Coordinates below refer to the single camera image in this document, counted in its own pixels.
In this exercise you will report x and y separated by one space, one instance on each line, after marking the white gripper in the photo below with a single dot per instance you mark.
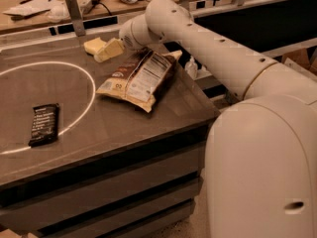
126 39

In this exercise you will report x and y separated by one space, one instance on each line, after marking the yellow sponge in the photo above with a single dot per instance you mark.
94 46

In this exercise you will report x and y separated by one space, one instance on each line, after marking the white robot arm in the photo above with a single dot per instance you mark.
261 153

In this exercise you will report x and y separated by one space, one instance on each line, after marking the brown snack bag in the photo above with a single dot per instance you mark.
141 78

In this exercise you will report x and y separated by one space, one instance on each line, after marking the grey power strip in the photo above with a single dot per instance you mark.
87 5

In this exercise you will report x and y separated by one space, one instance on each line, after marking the white crumpled mask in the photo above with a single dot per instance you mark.
58 13

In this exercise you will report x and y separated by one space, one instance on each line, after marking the left clear plastic bottle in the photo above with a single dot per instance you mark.
191 68

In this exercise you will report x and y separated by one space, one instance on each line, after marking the white papers on desk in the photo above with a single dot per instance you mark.
29 8

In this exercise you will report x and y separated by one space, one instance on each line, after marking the black snack bar wrapper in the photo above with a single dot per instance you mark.
44 127

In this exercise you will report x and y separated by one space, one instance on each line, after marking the grey drawer cabinet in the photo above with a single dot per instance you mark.
115 171

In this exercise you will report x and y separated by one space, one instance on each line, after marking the white cardboard box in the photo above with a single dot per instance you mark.
302 62

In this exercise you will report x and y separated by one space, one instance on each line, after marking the grey metal bracket post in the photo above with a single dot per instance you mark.
75 17

